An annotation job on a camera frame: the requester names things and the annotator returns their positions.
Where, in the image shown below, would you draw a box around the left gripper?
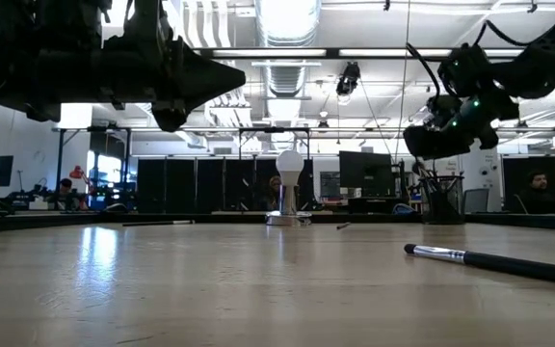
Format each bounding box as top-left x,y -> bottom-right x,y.
101,28 -> 248,132

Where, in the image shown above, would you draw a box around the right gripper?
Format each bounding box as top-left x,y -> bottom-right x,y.
404,89 -> 520,161

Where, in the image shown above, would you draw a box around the thick black makeup brush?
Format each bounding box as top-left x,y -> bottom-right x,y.
403,242 -> 555,289

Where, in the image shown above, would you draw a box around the black mesh pen cup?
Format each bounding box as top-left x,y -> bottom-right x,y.
418,173 -> 466,226

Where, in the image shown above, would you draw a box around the grey chair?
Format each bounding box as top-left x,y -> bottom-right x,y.
462,187 -> 491,214

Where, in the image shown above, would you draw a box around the black monitor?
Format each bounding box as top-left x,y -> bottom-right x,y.
338,150 -> 397,199

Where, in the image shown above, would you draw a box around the black partition panels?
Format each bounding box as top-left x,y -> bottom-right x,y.
136,157 -> 315,213

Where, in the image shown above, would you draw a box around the person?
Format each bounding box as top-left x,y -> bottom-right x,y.
58,177 -> 90,211
264,175 -> 283,212
516,169 -> 555,216

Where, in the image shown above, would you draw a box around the white bulb chrome lamp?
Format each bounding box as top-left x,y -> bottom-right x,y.
265,148 -> 313,227

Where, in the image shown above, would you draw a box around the red desk lamp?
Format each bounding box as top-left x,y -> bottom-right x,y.
68,165 -> 92,187

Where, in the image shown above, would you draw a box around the silver ventilation duct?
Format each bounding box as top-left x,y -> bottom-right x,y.
252,0 -> 323,151

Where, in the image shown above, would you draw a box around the black overhead camera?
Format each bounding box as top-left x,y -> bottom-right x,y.
335,61 -> 361,96

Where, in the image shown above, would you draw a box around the black gantry frame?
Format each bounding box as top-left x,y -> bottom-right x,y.
50,125 -> 313,213

